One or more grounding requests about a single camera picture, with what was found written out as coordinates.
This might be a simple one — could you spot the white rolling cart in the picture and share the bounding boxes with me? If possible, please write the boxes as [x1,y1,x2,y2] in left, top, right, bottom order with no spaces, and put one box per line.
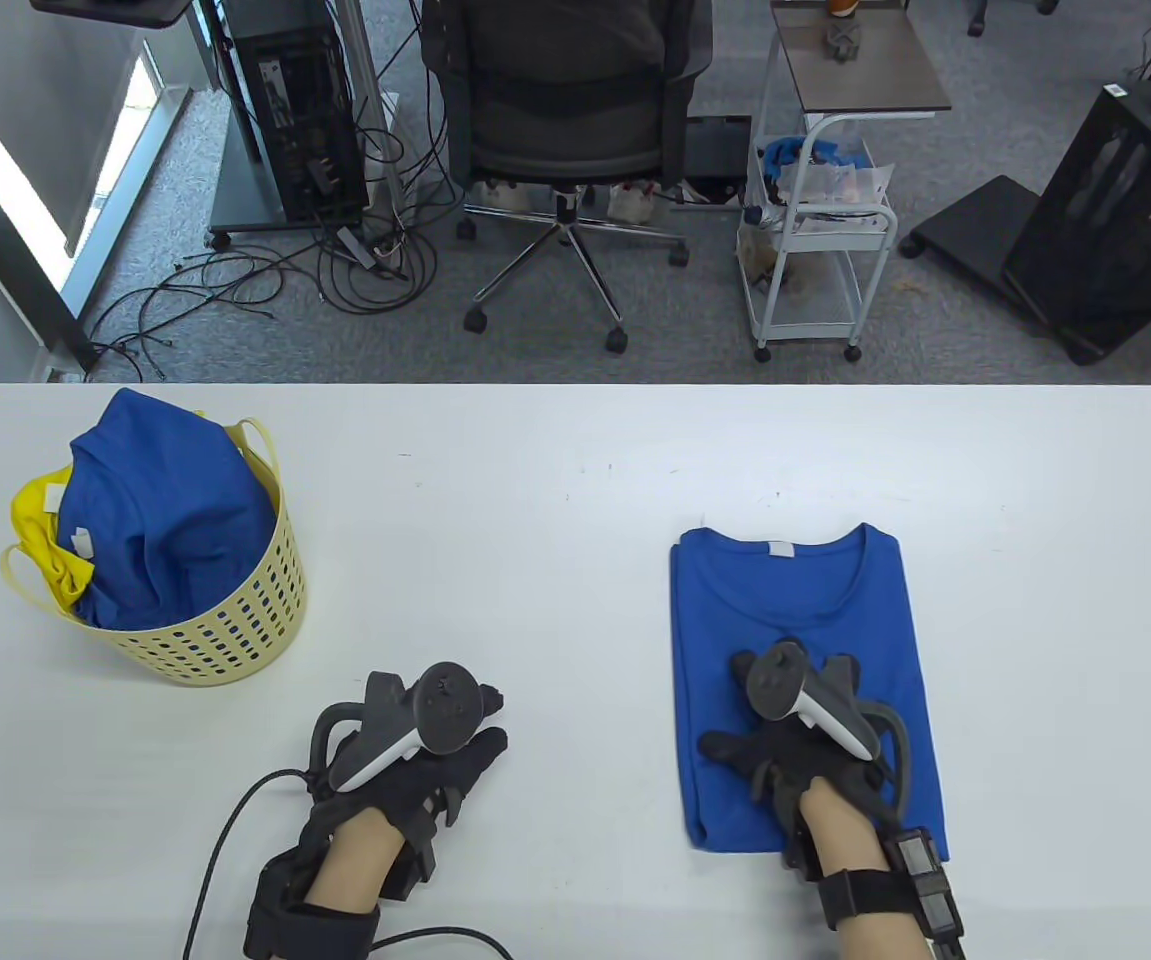
[738,110,901,363]

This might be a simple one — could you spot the black and white hand controller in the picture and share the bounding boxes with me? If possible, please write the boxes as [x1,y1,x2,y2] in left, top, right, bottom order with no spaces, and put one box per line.
[745,642,913,831]
[310,662,484,796]

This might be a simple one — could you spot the person's right hand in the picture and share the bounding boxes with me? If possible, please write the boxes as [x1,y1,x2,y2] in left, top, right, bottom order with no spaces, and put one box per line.
[700,652,901,879]

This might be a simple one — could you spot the black box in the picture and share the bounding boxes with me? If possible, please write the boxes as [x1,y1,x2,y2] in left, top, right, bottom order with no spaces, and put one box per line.
[683,115,754,183]

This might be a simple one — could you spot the black braided cable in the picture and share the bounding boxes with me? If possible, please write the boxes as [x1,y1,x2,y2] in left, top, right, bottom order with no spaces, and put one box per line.
[375,928,516,960]
[183,768,316,960]

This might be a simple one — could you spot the blue t-shirt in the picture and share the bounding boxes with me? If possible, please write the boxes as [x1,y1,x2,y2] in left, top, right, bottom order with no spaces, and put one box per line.
[672,522,951,863]
[57,390,278,631]

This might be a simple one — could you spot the brown side table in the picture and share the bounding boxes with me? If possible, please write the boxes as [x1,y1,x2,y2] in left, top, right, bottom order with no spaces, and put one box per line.
[770,0,954,119]

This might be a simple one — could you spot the person's right forearm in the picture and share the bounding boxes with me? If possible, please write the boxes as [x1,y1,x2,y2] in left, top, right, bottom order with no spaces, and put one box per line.
[797,778,936,960]

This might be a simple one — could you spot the bundle of black floor cables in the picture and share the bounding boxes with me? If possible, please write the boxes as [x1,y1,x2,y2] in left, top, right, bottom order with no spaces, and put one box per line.
[85,0,466,383]

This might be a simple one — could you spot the black mesh computer case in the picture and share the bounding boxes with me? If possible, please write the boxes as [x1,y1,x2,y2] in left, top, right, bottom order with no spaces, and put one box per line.
[1000,75,1151,366]

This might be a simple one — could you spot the blue cloth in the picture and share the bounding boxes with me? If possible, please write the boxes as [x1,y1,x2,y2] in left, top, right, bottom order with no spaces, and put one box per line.
[758,137,841,179]

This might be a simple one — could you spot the black computer tower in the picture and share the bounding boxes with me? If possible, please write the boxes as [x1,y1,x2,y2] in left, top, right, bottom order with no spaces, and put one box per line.
[220,0,372,223]

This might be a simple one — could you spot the person's left hand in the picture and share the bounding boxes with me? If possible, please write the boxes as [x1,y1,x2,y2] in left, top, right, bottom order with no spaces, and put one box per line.
[310,672,509,881]

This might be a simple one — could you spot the black desk top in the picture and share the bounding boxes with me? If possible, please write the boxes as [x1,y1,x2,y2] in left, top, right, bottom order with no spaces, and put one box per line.
[30,0,198,29]

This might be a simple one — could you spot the yellow t-shirt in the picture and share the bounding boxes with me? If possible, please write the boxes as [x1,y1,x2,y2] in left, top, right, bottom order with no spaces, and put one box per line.
[10,465,96,613]

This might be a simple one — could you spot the yellow perforated laundry basket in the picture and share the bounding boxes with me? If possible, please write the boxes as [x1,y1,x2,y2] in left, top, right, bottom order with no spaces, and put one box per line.
[0,415,308,689]

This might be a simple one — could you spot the black rolling platform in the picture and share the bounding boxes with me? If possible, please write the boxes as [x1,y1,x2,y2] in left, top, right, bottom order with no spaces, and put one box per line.
[900,175,1046,291]

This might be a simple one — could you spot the black wrist strap with module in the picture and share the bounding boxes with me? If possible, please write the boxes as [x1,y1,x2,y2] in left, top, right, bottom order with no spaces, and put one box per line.
[815,828,966,960]
[243,850,381,960]

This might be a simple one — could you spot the silver desk column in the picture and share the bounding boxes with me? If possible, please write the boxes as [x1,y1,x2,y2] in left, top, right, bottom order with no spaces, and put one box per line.
[333,0,406,216]

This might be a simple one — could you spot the brown fuzzy item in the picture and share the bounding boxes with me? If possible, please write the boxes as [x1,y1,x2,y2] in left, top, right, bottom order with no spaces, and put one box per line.
[740,225,788,293]

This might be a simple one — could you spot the clear plastic bags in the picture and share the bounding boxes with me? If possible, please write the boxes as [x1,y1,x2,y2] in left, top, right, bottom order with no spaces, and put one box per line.
[778,158,896,216]

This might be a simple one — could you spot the grey computer trolley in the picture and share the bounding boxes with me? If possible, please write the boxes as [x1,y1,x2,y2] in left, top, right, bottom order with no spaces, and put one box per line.
[205,90,406,251]

